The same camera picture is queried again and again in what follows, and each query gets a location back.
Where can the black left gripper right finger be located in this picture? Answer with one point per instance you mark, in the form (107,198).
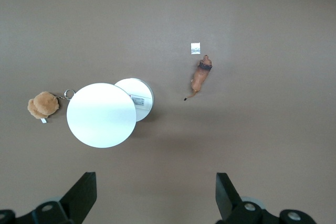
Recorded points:
(225,197)

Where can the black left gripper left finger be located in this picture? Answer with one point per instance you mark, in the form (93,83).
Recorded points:
(82,197)

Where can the brown lion statue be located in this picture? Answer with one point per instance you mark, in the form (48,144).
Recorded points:
(200,77)

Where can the white round desk lamp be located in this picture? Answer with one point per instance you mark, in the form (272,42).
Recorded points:
(101,115)

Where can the small clear tape piece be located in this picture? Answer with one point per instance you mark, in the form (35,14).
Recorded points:
(196,48)

